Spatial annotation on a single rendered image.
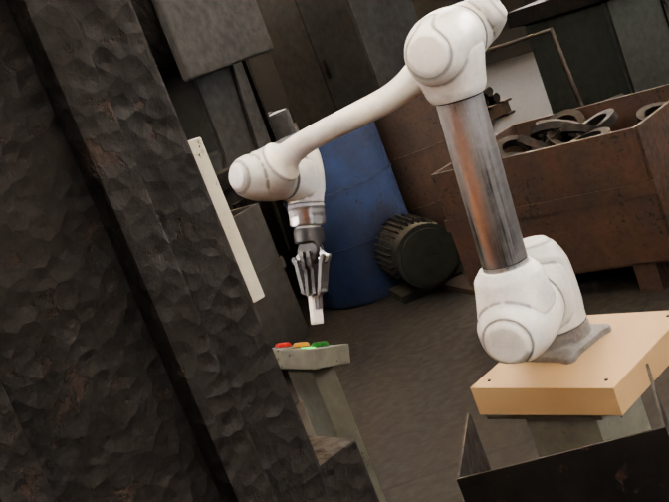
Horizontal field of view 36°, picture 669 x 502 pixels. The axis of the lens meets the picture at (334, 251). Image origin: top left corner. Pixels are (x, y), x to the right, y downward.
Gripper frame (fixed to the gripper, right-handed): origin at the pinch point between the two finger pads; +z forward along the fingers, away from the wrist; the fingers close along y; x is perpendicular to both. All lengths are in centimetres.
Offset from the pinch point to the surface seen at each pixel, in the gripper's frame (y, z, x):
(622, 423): 53, 33, 46
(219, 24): -221, -140, 135
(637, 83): -144, -107, 379
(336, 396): -2.4, 22.3, 6.0
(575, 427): 47, 33, 35
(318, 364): 4.6, 12.7, -4.7
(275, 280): -156, -9, 105
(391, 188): -172, -50, 195
